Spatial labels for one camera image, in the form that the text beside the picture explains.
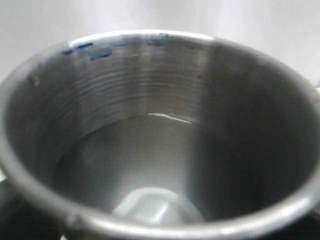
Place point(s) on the stainless steel cup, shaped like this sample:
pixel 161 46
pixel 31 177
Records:
pixel 161 135

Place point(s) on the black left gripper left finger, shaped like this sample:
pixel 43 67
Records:
pixel 21 221

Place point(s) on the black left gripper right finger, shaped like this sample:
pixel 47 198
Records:
pixel 307 228

